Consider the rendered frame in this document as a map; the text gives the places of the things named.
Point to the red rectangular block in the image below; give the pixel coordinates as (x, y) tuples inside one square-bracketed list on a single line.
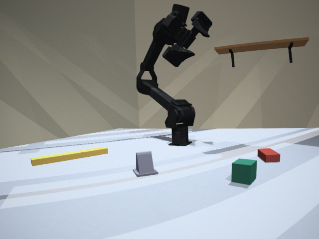
[(268, 155)]

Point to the yellow rectangular bar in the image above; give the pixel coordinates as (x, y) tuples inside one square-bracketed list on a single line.
[(47, 159)]

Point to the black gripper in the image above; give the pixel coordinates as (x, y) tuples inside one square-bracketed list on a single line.
[(184, 38)]

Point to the green cube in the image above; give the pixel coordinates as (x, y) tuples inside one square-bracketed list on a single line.
[(244, 171)]

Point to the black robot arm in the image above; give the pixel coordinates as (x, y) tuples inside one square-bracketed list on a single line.
[(179, 111)]

